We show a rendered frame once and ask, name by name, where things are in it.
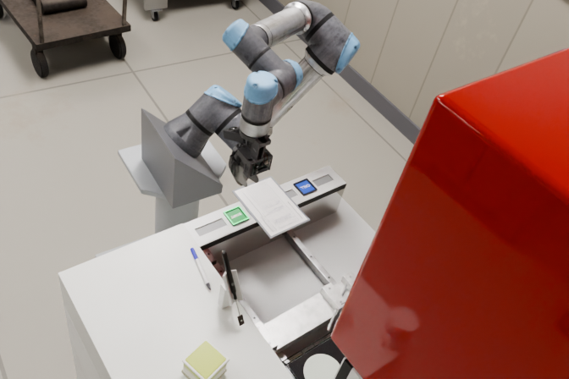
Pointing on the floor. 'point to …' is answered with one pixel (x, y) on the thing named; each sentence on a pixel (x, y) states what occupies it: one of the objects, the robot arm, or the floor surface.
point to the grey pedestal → (138, 171)
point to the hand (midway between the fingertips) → (240, 179)
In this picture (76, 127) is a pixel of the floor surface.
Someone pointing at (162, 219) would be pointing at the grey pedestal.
